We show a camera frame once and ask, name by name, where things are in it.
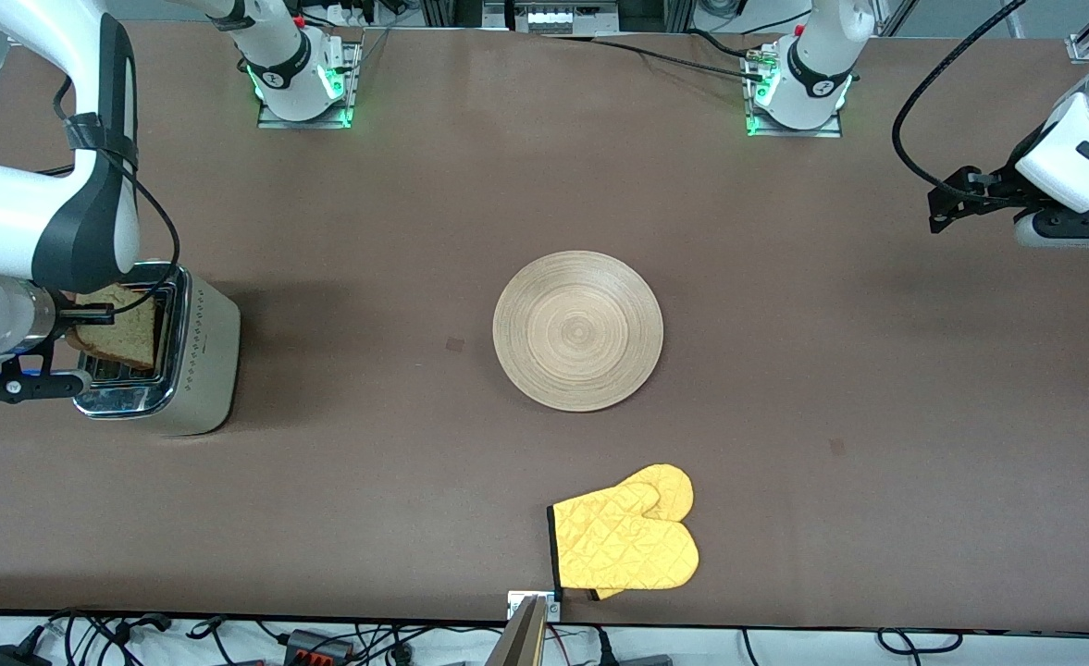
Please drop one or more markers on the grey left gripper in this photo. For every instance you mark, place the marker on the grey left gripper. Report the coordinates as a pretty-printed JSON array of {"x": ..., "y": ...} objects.
[{"x": 1005, "y": 188}]

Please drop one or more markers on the metal table corner bracket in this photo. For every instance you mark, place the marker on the metal table corner bracket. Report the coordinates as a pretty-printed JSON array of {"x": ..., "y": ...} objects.
[{"x": 1082, "y": 48}]

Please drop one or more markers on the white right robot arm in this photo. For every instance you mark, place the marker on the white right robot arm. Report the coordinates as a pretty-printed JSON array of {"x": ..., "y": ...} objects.
[{"x": 7, "y": 213}]

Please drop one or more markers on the silver two-slot toaster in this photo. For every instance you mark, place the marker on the silver two-slot toaster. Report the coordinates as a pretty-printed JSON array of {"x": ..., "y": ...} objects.
[{"x": 206, "y": 370}]

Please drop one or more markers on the aluminium camera stand bar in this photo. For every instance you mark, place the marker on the aluminium camera stand bar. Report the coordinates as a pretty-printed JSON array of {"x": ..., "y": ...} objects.
[{"x": 521, "y": 643}]

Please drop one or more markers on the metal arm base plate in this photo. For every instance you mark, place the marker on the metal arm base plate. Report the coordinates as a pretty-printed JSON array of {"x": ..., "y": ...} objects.
[
  {"x": 798, "y": 132},
  {"x": 303, "y": 122}
]

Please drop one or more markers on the round wooden plate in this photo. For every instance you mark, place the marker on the round wooden plate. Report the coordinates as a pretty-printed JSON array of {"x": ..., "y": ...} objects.
[{"x": 578, "y": 331}]

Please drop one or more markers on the bread slice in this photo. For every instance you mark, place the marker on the bread slice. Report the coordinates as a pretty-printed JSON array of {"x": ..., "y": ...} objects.
[{"x": 132, "y": 338}]

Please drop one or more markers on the black power brick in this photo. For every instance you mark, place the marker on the black power brick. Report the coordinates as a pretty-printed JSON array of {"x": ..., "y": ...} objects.
[{"x": 12, "y": 659}]

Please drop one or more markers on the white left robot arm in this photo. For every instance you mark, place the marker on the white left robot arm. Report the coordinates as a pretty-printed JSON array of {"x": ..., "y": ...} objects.
[{"x": 1076, "y": 157}]

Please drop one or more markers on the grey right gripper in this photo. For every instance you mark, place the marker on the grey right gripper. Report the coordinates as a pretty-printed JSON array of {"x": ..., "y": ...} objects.
[{"x": 84, "y": 316}]

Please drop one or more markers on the orange black power adapter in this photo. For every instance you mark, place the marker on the orange black power adapter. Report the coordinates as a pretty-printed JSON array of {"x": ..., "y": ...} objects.
[{"x": 317, "y": 647}]

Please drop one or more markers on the yellow quilted oven mitt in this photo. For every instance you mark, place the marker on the yellow quilted oven mitt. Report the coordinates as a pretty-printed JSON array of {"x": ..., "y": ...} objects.
[{"x": 627, "y": 546}]

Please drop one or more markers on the white power strip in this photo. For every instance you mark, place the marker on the white power strip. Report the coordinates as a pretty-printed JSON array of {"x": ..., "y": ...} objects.
[{"x": 553, "y": 18}]

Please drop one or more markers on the metal camera stand bracket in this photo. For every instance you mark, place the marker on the metal camera stand bracket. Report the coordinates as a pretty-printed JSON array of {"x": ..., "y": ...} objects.
[{"x": 516, "y": 603}]

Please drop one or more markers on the black plug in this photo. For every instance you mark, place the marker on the black plug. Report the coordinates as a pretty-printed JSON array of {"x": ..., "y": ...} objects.
[{"x": 606, "y": 652}]

